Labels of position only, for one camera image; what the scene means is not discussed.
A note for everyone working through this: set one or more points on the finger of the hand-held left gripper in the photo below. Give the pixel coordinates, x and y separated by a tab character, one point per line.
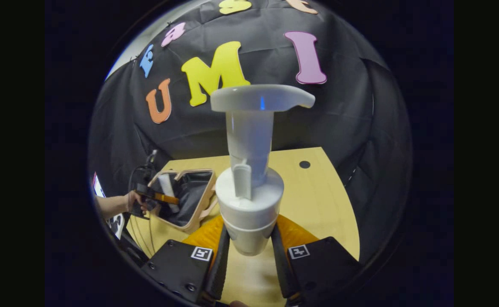
167	198

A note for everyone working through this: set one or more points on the black backdrop cloth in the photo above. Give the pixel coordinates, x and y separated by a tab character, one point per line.
338	119

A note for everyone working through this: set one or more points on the white pump bottle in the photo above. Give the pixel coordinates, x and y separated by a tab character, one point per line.
249	200

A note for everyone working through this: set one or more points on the round black table grommet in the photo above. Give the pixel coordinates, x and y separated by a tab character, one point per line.
304	164

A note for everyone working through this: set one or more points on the white skin care tube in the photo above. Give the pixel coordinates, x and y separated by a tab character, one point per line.
169	187

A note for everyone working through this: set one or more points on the beige scalloped suitcase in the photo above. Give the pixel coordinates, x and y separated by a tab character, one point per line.
191	200

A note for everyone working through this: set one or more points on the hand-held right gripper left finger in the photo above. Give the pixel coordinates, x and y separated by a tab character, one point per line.
218	264

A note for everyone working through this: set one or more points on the blue white printed board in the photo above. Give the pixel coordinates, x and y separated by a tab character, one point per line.
115	224

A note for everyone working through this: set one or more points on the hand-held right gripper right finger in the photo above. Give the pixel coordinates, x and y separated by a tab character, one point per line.
281	264

